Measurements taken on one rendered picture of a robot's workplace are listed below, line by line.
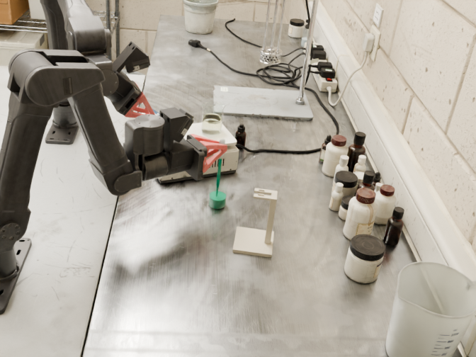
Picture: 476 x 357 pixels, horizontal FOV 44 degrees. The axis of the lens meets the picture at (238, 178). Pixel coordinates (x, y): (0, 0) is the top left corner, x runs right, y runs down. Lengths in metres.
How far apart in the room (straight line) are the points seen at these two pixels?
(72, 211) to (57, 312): 0.30
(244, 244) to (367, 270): 0.25
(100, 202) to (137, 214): 0.09
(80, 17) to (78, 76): 0.37
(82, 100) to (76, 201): 0.38
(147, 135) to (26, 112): 0.24
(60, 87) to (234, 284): 0.48
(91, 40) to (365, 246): 0.70
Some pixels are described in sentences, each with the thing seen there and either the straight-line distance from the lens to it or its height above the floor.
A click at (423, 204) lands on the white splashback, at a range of 1.27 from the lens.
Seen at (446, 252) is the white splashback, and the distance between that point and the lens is 1.16.
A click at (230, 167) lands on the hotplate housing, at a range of 1.43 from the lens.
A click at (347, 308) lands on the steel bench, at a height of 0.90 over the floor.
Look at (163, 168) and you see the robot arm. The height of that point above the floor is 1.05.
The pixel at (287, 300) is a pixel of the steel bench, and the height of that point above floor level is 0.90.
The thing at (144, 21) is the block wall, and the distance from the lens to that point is 3.87.
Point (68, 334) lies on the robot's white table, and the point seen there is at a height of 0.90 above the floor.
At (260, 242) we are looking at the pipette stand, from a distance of 1.22.
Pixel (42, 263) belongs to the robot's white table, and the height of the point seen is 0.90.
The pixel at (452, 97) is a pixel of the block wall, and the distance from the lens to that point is 1.27.
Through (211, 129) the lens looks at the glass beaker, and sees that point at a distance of 1.41.
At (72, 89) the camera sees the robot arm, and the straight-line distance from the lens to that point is 0.97.
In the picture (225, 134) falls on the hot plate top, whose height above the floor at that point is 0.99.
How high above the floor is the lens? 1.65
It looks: 32 degrees down
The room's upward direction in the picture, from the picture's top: 6 degrees clockwise
